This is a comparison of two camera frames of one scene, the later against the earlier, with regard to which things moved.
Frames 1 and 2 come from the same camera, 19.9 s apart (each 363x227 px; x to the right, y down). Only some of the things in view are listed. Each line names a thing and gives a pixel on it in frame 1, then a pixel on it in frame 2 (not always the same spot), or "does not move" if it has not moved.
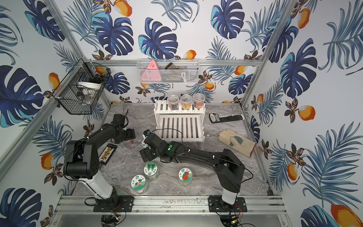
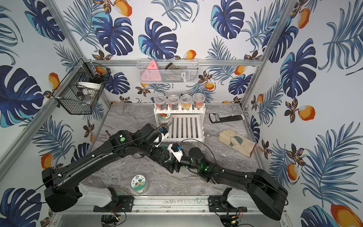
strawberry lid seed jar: x=185 y=176 to x=165 y=119
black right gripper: x=146 y=152 to x=177 y=164
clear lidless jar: x=173 y=100 does not move
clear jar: x=198 y=99 does not move
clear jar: x=186 y=100 does not move
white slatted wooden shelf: x=180 y=125 does not move
